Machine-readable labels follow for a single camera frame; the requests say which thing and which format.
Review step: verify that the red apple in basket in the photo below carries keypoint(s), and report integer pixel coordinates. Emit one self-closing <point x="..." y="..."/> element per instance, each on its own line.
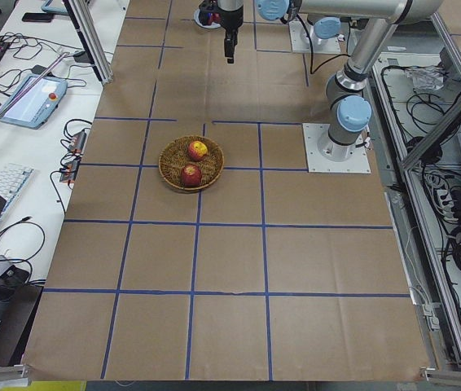
<point x="191" y="176"/>

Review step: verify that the green tipped grabber stick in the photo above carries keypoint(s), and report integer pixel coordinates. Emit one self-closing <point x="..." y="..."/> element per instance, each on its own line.
<point x="25" y="89"/>

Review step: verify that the blue teach pendant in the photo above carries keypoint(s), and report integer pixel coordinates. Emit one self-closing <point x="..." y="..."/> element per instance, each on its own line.
<point x="55" y="7"/>
<point x="35" y="107"/>

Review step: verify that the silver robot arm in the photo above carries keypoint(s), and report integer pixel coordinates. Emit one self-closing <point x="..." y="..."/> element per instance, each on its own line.
<point x="352" y="113"/>
<point x="318" y="33"/>

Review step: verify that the brown wicker basket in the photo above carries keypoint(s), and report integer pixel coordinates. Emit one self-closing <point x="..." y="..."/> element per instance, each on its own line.
<point x="180" y="171"/>

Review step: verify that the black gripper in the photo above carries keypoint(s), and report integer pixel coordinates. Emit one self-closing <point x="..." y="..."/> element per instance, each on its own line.
<point x="230" y="17"/>

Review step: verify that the black smartphone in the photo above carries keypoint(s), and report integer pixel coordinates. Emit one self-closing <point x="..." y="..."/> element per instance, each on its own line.
<point x="37" y="17"/>

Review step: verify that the red yellow apple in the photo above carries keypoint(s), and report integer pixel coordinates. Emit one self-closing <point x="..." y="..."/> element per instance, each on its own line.
<point x="197" y="150"/>

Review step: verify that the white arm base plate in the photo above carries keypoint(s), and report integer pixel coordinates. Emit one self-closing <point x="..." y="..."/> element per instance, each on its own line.
<point x="301" y="44"/>
<point x="323" y="156"/>

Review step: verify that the white keyboard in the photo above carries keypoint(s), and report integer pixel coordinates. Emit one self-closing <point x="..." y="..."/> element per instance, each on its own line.
<point x="13" y="177"/>

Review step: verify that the light blue plate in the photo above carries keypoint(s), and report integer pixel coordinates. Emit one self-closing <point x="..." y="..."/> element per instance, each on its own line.
<point x="201" y="19"/>

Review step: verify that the aluminium frame post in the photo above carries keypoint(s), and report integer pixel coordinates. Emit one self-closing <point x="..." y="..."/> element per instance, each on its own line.
<point x="83" y="23"/>

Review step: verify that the red apple on plate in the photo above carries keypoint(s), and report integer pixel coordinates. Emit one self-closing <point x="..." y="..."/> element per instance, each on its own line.
<point x="214" y="18"/>

